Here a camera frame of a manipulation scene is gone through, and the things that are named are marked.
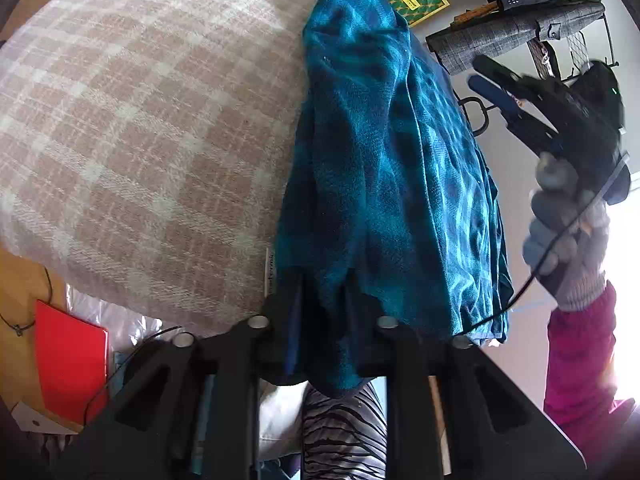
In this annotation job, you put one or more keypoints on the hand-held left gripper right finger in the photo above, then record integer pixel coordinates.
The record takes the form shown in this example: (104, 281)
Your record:
(370, 352)

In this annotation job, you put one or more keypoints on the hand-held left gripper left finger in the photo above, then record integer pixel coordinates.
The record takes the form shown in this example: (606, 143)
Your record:
(293, 335)

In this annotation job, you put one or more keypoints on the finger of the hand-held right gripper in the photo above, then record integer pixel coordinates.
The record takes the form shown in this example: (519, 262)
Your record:
(492, 92)
(500, 74)

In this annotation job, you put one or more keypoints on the teal plaid fleece jacket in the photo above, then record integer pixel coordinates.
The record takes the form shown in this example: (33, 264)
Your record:
(390, 160)

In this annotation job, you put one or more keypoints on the person's right forearm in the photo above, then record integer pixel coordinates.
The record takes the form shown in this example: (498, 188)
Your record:
(580, 360)

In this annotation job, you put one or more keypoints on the black metal clothes rack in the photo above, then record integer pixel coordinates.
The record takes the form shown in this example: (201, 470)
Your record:
(606, 30)

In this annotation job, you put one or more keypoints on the person's right hand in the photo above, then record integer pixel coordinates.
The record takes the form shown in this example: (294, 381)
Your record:
(585, 270)

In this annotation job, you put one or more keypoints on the grey checked coat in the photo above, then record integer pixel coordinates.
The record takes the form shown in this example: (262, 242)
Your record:
(500, 30)

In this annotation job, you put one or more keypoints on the wooden hanger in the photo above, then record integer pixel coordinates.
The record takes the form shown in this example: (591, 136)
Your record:
(475, 14)

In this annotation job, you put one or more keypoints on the white cloth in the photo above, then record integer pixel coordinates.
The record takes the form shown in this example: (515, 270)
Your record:
(280, 420)

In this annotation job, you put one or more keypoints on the zebra striped cloth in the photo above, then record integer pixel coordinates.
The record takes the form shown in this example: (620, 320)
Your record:
(340, 435)

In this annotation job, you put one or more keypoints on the bright window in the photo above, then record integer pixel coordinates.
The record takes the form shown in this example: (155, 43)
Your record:
(627, 285)

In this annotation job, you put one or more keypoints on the clear plastic bag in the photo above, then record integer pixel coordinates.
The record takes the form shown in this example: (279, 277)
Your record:
(125, 325)

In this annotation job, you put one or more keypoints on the red notebook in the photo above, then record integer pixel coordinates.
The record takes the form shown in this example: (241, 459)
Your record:
(70, 360)

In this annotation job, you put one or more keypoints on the pink white checked blanket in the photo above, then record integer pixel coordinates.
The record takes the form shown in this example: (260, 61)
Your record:
(150, 135)

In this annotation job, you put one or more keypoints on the white card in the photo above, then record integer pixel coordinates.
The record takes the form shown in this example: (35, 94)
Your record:
(35, 417)

